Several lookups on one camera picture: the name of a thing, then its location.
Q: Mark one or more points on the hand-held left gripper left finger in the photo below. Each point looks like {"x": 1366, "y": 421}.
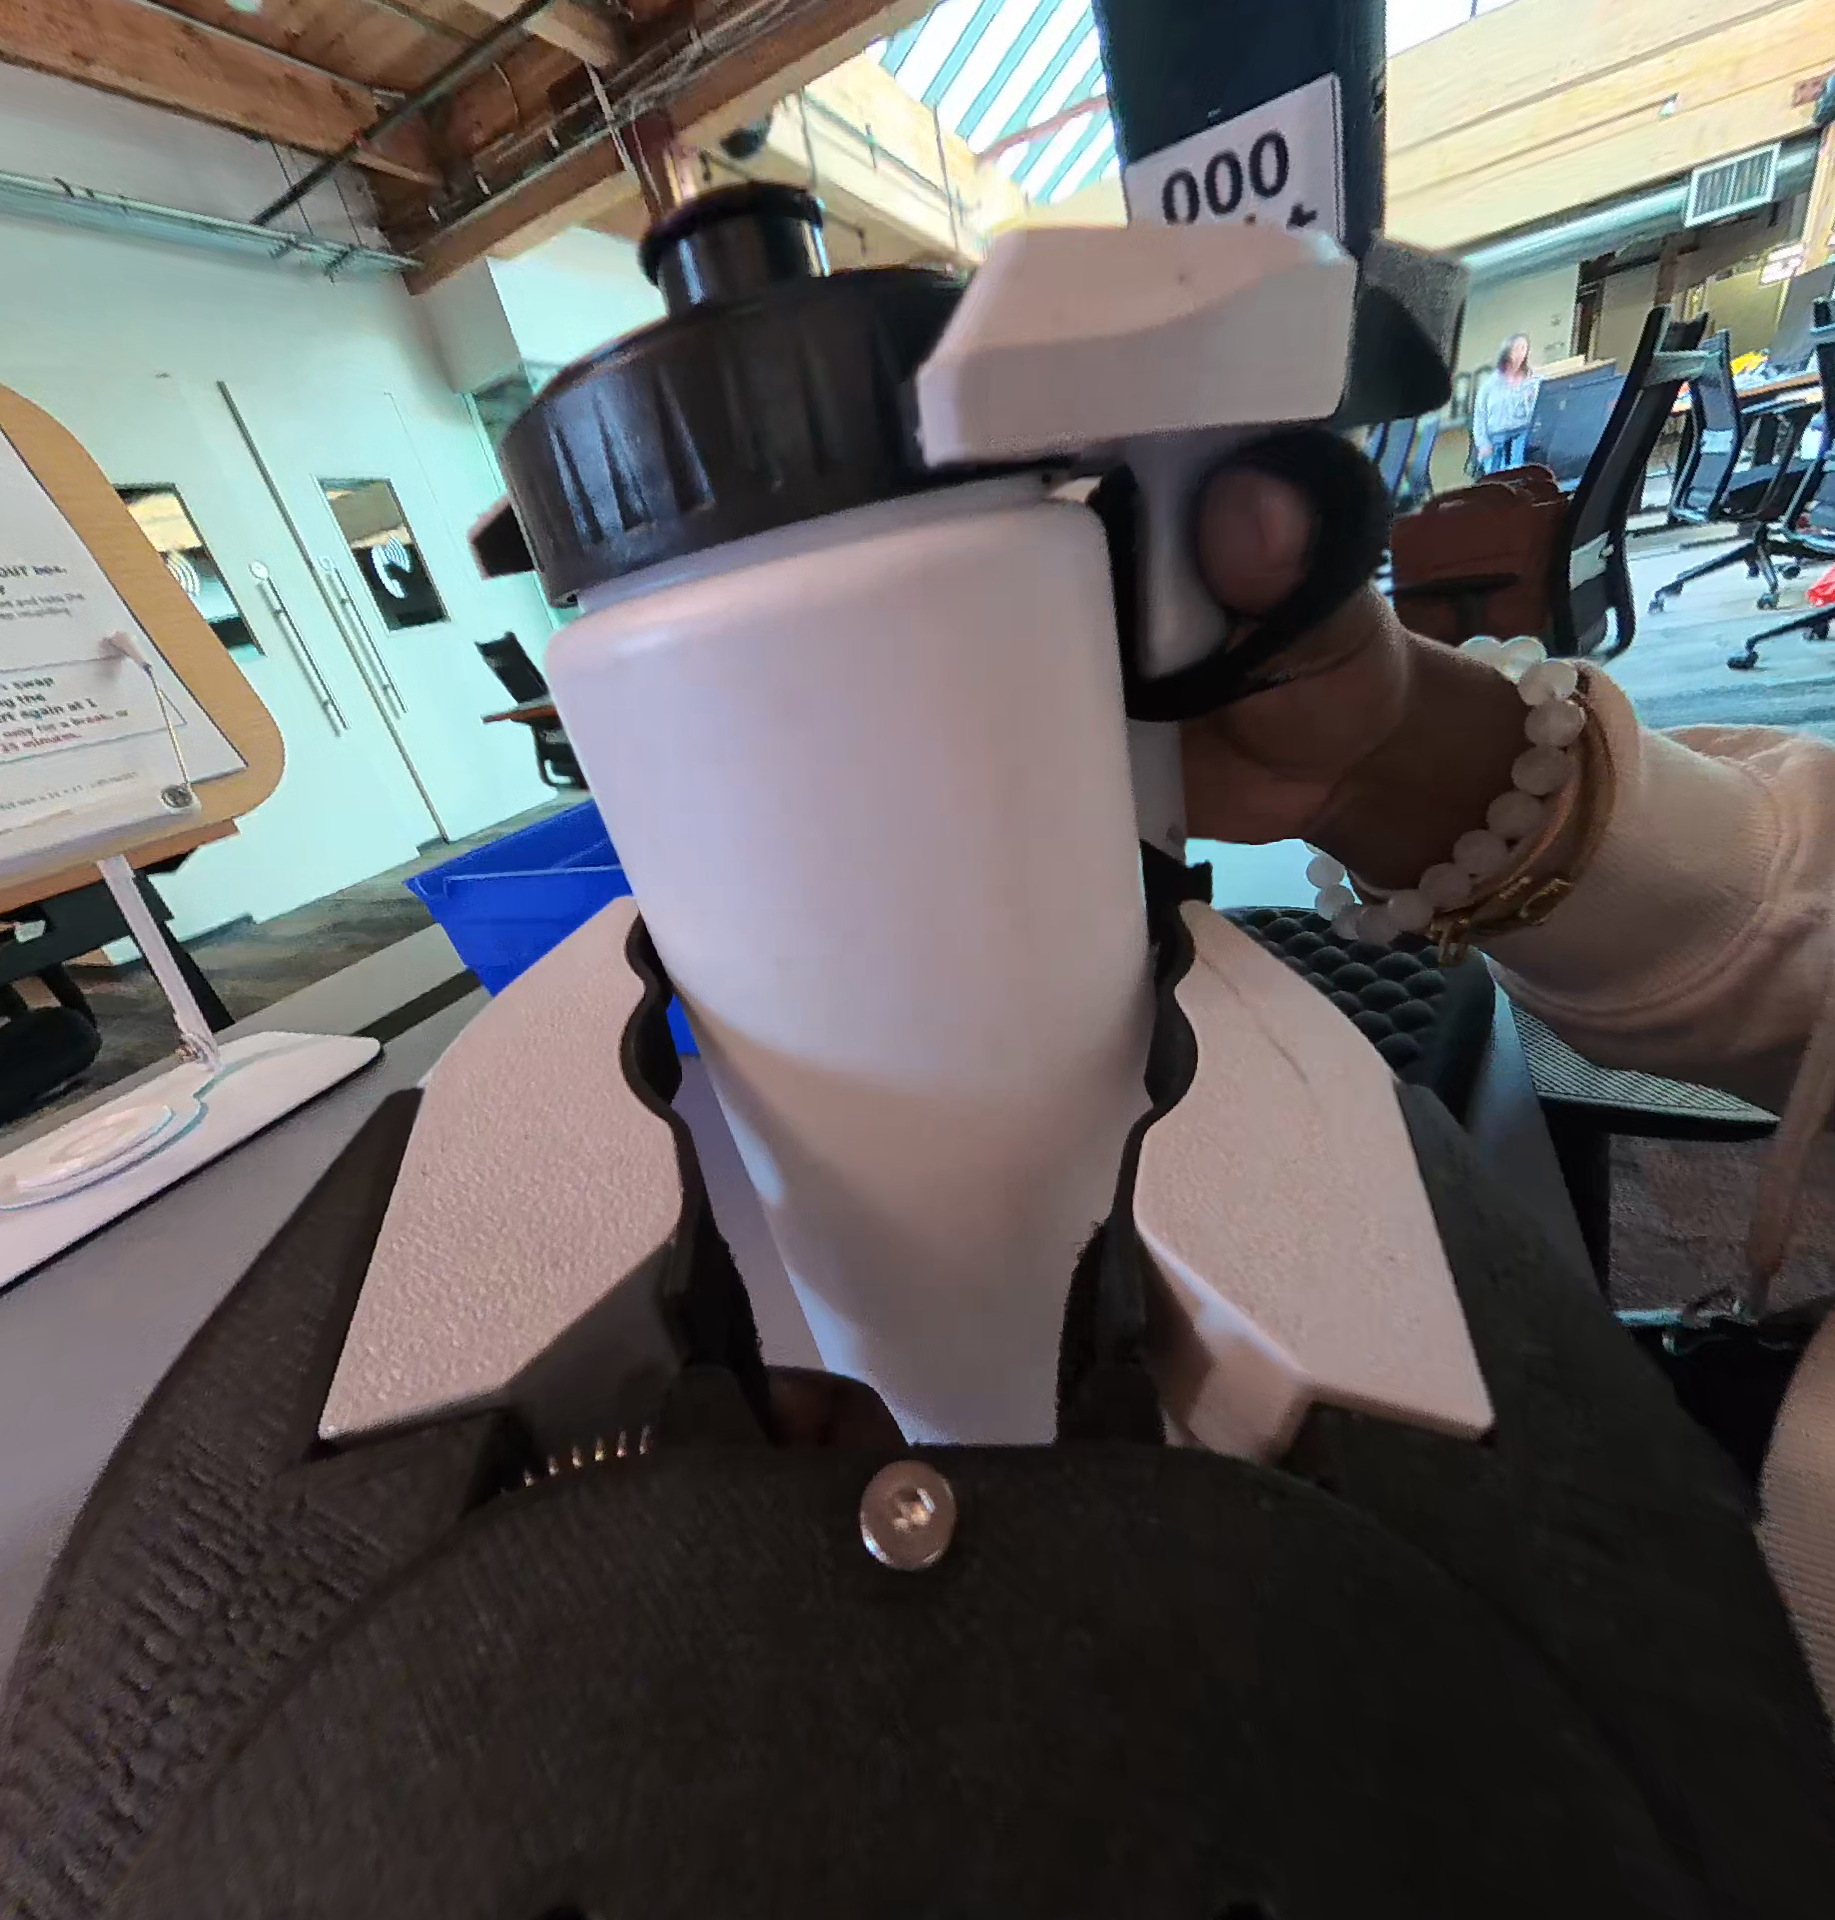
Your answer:
{"x": 527, "y": 1202}

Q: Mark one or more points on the black dimpled cushion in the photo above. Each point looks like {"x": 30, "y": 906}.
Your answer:
{"x": 1382, "y": 989}

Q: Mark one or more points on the black bottle lid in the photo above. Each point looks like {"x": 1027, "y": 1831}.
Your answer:
{"x": 706, "y": 435}

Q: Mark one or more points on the white door with window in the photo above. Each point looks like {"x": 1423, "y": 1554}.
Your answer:
{"x": 212, "y": 451}
{"x": 468, "y": 705}

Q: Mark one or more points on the white plastic bottle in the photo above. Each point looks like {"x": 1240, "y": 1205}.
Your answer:
{"x": 857, "y": 840}

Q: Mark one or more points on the wooden sign board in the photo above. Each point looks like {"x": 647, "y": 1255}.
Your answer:
{"x": 166, "y": 602}

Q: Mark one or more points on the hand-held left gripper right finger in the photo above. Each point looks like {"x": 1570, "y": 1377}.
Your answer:
{"x": 1293, "y": 1202}

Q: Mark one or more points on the person's right hand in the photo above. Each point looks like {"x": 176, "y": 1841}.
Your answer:
{"x": 1366, "y": 750}

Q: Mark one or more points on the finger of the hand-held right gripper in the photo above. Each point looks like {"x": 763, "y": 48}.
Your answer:
{"x": 495, "y": 542}
{"x": 1157, "y": 347}

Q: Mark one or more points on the blue plastic bin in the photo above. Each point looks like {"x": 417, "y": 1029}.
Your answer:
{"x": 527, "y": 900}

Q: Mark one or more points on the person's right forearm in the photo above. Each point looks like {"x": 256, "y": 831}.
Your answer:
{"x": 1727, "y": 900}

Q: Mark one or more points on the brown office chair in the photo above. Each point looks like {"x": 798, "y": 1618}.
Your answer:
{"x": 1473, "y": 542}

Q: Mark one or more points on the wooden pillar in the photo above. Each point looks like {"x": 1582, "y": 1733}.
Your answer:
{"x": 653, "y": 158}

